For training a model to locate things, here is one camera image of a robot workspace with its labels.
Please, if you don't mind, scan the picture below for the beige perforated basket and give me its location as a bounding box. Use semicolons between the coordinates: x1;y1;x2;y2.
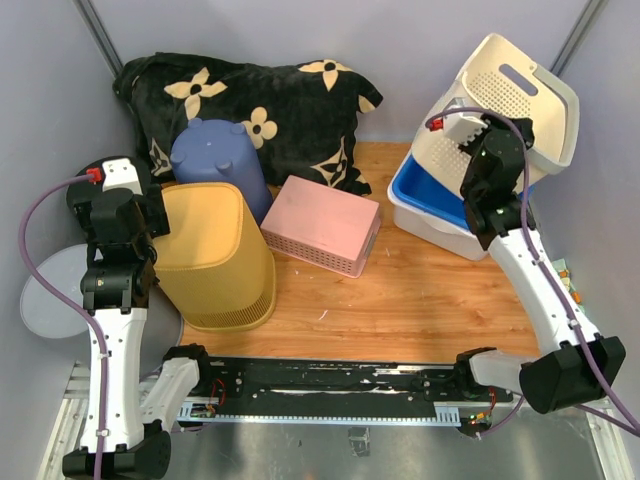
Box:
411;33;580;196

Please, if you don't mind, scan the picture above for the yellow slatted basket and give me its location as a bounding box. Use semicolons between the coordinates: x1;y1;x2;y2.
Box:
154;183;276;332

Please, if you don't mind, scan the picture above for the blue bucket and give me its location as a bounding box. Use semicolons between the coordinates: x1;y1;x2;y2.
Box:
170;118;273;223

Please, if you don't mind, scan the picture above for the blue rimmed white tub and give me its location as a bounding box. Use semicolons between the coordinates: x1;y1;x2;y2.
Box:
387;185;488;261

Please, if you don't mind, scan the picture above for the pink small tray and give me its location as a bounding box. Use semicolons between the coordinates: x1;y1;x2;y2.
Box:
261;176;381;278

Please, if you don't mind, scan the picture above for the black large bucket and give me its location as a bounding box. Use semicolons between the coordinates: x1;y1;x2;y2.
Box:
66;156;157;211

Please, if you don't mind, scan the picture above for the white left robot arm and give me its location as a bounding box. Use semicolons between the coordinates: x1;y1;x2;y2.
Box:
62;187;214;479

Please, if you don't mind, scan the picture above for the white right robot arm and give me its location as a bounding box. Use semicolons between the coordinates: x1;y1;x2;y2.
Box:
452;120;626;414

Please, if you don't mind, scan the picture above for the green cloth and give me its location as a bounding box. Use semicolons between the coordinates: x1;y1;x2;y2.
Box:
552;259;585;312

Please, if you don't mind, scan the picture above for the black floral pillow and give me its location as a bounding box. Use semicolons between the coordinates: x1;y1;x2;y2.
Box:
112;53;383;196

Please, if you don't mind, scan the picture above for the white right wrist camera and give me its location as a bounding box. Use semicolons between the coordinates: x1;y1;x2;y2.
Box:
426;113;487;145

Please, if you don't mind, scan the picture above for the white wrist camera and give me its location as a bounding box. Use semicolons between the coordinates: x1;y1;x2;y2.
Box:
426;113;487;145
95;157;142;195

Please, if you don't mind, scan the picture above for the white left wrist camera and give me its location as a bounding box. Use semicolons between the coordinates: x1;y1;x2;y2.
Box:
95;157;142;195

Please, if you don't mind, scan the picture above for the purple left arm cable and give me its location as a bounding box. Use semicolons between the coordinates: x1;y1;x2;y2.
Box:
18;177;111;480

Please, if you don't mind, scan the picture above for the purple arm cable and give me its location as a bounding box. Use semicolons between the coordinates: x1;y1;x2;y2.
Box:
423;107;640;441
18;177;111;480

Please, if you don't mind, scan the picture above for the right aluminium frame rail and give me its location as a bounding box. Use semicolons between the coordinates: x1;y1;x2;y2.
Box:
549;0;609;77

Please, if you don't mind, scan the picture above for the aluminium frame rail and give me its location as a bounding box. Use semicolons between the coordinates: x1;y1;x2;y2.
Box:
549;0;609;77
72;0;123;76

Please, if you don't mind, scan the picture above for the black mounting rail plate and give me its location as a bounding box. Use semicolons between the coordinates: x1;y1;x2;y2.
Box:
187;357;513;420

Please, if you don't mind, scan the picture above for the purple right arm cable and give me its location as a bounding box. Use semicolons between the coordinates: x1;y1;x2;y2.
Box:
423;107;640;441

